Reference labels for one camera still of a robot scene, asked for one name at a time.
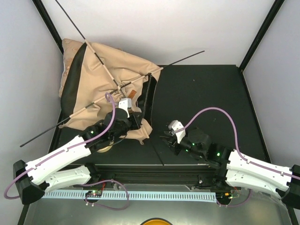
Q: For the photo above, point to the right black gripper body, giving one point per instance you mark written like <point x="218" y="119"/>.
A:
<point x="174" y="146"/>

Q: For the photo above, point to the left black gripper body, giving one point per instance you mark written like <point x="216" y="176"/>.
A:
<point x="135" y="125"/>

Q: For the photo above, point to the black tent pole one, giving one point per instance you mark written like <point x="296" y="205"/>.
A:
<point x="93" y="52"/>

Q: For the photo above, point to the beige pet tent fabric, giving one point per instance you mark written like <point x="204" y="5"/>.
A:
<point x="103" y="89"/>

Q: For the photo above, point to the black tent pole two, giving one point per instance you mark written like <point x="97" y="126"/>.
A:
<point x="97" y="100"/>

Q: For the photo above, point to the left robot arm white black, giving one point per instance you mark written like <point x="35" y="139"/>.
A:
<point x="35" y="178"/>

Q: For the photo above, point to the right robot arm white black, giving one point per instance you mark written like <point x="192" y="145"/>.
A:
<point x="236" y="169"/>

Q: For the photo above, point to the yellow pet bowl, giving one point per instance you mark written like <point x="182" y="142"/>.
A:
<point x="103" y="150"/>

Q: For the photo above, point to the yellow round object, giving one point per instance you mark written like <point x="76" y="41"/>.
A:
<point x="156" y="221"/>

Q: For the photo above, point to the small electronics board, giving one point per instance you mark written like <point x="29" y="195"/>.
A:
<point x="94" y="193"/>

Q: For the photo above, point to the beige patterned pillow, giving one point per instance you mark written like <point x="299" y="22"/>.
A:
<point x="70" y="48"/>

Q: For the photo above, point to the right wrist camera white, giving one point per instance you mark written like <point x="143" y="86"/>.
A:
<point x="177" y="129"/>

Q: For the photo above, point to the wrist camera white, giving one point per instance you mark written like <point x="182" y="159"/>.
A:
<point x="177" y="129"/>
<point x="125" y="104"/>

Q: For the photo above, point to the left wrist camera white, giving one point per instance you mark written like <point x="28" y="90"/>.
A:
<point x="125" y="104"/>

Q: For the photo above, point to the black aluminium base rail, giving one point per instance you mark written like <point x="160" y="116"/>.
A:
<point x="200" y="176"/>

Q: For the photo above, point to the white slotted cable duct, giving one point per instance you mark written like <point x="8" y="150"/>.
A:
<point x="135" y="195"/>

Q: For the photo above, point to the left black frame post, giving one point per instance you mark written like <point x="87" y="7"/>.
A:
<point x="49" y="23"/>

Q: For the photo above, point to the black frame post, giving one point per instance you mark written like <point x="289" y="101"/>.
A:
<point x="49" y="23"/>
<point x="272" y="13"/>

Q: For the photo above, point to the right black frame post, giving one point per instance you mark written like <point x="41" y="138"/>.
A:
<point x="272" y="13"/>

